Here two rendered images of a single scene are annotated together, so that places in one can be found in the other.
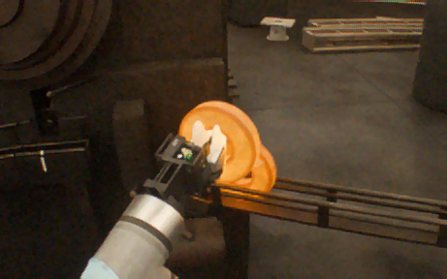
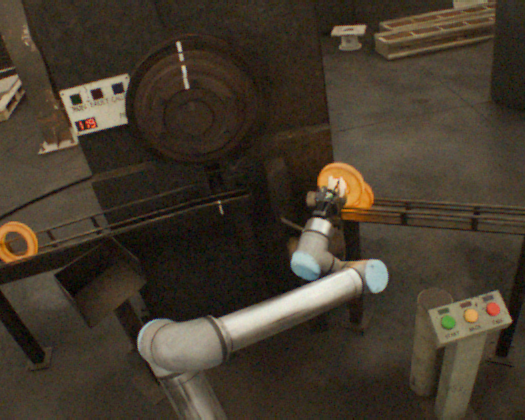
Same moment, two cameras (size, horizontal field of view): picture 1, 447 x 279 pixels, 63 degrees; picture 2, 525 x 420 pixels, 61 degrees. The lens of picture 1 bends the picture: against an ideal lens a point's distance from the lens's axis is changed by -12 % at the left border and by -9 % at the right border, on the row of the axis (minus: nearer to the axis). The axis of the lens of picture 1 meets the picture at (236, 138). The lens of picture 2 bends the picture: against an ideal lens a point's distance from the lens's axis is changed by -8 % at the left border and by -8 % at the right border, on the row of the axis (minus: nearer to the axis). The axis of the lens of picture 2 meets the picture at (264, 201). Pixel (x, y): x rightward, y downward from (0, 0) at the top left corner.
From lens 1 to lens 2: 0.88 m
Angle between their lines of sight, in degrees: 9
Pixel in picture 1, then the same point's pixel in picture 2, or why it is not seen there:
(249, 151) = (359, 188)
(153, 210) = (321, 225)
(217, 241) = (340, 243)
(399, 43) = (478, 35)
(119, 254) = (310, 247)
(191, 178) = (333, 207)
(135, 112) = (280, 169)
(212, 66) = (323, 131)
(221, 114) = (342, 170)
